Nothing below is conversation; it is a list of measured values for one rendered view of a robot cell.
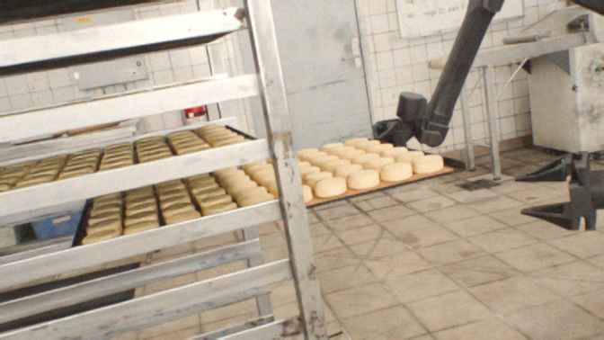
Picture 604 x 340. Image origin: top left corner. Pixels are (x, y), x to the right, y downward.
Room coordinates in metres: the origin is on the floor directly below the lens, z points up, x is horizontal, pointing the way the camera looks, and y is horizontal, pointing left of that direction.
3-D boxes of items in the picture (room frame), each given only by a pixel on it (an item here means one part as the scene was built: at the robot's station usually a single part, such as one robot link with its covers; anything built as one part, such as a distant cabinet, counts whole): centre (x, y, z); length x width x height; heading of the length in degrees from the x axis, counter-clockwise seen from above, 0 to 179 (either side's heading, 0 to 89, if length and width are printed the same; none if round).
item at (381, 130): (1.40, -0.21, 0.93); 0.09 x 0.07 x 0.07; 149
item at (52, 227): (4.10, 1.72, 0.36); 0.47 x 0.38 x 0.26; 12
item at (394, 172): (0.92, -0.15, 0.96); 0.05 x 0.05 x 0.02
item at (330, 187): (0.89, -0.04, 0.96); 0.05 x 0.05 x 0.02
